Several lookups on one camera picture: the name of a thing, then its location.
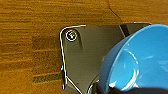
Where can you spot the blue bowl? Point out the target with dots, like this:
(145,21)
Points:
(140,60)

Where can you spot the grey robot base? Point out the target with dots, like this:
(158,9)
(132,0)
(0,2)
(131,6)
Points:
(86,50)

